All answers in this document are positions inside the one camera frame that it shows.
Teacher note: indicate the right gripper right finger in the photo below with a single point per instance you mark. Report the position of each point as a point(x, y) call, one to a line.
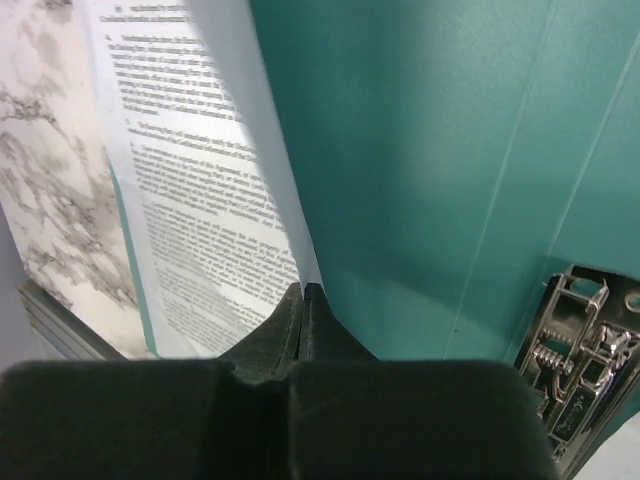
point(322, 336)

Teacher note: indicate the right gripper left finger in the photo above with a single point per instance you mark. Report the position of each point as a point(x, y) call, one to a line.
point(267, 351)

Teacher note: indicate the single printed paper sheet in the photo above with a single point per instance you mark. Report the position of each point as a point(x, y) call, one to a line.
point(213, 222)

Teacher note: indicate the teal paper folder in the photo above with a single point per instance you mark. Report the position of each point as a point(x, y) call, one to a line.
point(450, 156)

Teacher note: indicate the metal folder clip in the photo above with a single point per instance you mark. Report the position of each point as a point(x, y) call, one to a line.
point(580, 356)

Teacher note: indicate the aluminium rail frame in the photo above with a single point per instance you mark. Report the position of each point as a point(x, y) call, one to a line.
point(59, 333)

